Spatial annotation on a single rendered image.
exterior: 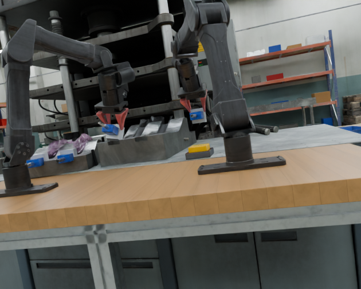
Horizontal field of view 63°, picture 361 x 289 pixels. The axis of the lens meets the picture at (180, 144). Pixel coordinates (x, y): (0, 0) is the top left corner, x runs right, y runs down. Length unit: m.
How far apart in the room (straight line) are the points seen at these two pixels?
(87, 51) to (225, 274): 0.87
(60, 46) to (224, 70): 0.51
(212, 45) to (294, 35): 7.14
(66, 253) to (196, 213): 0.87
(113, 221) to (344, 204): 0.41
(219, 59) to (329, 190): 0.38
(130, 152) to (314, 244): 0.68
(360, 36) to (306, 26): 1.17
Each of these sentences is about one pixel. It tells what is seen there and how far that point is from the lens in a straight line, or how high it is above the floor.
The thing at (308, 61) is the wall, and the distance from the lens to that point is 7.79.
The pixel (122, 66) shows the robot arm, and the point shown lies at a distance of 1.08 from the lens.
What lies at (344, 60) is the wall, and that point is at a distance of 7.93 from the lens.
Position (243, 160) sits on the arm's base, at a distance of 0.68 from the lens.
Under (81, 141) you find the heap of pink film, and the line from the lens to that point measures 1.29.
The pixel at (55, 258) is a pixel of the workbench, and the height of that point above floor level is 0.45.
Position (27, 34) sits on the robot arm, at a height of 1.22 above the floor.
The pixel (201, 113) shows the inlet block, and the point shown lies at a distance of 1.08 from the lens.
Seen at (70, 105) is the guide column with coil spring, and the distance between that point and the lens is 2.12.
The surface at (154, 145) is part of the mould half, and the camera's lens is 1.03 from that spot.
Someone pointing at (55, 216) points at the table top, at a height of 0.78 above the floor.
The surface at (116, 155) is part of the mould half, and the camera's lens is 1.09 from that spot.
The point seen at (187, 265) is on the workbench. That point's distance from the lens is 1.13.
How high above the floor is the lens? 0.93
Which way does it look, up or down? 5 degrees down
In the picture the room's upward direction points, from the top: 9 degrees counter-clockwise
